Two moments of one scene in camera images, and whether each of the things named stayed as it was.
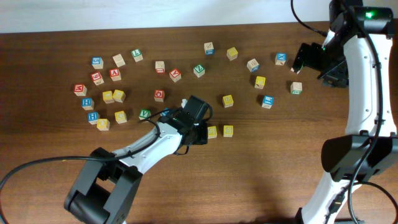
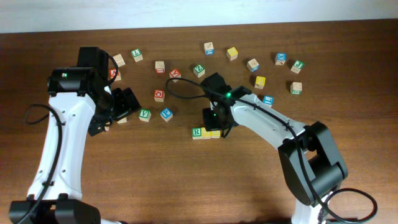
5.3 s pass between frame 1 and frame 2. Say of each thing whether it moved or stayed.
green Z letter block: stayed
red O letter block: stayed
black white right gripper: moved
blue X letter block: stayed
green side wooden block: stayed
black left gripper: moved
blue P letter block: stayed
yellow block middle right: stayed
